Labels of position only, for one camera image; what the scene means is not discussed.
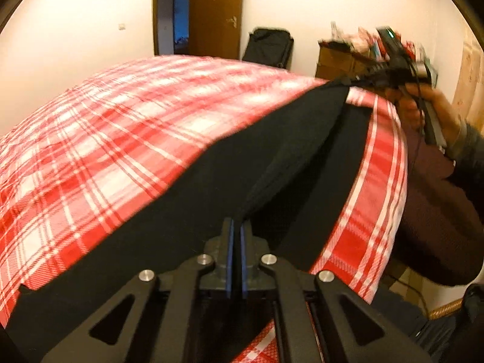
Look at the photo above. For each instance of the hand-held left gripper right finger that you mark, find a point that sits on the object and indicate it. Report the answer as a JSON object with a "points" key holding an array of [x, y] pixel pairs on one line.
{"points": [[244, 264]]}

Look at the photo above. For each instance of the person's right forearm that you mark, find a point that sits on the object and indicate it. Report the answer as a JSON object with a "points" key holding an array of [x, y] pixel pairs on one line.
{"points": [[470, 158]]}

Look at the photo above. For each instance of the beige patterned panel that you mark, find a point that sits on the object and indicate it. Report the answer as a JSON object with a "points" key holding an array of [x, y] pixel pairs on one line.
{"points": [[470, 83]]}

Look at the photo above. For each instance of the red plaid bed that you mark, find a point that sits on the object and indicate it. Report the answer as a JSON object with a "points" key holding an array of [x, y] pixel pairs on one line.
{"points": [[113, 140]]}

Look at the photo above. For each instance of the person's dark maroon clothing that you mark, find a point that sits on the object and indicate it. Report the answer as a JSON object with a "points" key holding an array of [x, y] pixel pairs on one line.
{"points": [[435, 215]]}

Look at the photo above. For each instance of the person's right hand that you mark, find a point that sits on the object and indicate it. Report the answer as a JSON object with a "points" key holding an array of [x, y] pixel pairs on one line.
{"points": [[446, 115]]}

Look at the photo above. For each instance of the wicker basket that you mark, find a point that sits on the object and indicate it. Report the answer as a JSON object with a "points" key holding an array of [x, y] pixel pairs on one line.
{"points": [[444, 310]]}

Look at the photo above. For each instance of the cardboard box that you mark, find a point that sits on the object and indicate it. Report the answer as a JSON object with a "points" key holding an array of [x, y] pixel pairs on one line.
{"points": [[336, 62]]}

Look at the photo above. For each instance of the brown door frame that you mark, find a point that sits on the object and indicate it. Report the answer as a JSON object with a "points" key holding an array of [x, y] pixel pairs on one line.
{"points": [[155, 11]]}

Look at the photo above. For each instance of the black pants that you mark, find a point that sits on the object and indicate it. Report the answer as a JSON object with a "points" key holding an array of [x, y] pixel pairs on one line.
{"points": [[227, 158]]}

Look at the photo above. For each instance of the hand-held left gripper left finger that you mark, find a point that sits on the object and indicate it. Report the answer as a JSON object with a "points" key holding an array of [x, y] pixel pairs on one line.
{"points": [[228, 264]]}

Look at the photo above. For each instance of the brown wooden door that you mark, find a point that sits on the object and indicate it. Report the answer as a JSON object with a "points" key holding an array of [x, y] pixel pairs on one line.
{"points": [[213, 19]]}

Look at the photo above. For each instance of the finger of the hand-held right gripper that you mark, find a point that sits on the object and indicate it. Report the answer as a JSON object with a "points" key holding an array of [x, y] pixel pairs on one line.
{"points": [[372, 75]]}

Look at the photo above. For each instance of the black suitcase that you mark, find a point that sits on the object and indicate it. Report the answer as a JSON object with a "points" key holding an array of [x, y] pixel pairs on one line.
{"points": [[266, 49]]}

